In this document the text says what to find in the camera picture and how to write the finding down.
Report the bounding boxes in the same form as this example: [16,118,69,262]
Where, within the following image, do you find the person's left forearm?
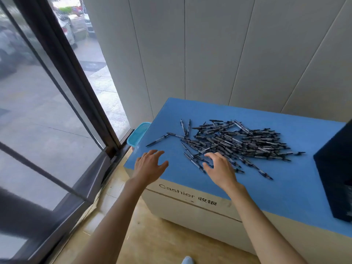
[73,176,149,264]

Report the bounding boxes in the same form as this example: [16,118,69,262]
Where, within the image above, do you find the dark framed glass door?
[0,0,134,264]

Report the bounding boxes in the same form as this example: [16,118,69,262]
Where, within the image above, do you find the white parked car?
[82,5,95,36]
[54,11,78,48]

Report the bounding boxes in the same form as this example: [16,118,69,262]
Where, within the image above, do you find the blue table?
[124,97,352,264]

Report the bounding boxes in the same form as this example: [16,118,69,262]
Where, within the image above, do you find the blue plastic basket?
[127,122,152,147]

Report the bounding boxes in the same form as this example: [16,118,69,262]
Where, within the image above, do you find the person's right forearm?
[230,184,307,264]

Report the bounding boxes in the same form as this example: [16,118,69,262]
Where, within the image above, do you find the person's right hand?
[202,152,245,193]

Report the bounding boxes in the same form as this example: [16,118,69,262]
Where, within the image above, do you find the pile of black pens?
[146,119,306,180]

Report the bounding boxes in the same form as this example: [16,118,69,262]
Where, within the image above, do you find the black tiered pen display stand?
[313,119,352,223]

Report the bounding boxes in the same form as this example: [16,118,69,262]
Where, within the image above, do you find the person's left hand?
[133,150,169,187]

